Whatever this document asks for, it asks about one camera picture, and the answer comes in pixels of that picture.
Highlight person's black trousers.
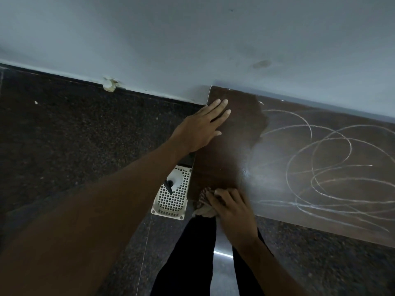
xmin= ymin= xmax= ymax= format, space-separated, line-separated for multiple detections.
xmin=149 ymin=214 xmax=275 ymax=296

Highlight person's right hand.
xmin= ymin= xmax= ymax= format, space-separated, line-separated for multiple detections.
xmin=205 ymin=187 xmax=260 ymax=247

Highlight white spray bottle black trigger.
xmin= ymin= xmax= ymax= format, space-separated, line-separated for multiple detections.
xmin=163 ymin=172 xmax=183 ymax=194

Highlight striped brown cleaning cloth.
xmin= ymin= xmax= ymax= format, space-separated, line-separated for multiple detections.
xmin=192 ymin=187 xmax=223 ymax=218

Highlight person's left forearm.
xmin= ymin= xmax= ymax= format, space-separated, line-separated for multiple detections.
xmin=0 ymin=141 xmax=186 ymax=296

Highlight white plastic lattice basket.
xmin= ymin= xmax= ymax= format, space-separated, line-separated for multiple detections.
xmin=151 ymin=164 xmax=193 ymax=221

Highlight dark wooden table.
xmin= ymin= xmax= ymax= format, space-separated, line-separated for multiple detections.
xmin=186 ymin=85 xmax=395 ymax=249

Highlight person's left hand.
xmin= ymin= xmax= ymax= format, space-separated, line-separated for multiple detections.
xmin=170 ymin=98 xmax=232 ymax=155

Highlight person's right forearm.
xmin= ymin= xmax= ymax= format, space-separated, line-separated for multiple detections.
xmin=231 ymin=237 xmax=309 ymax=296

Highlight white plaster lump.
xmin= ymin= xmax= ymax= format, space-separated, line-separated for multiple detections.
xmin=102 ymin=77 xmax=119 ymax=92

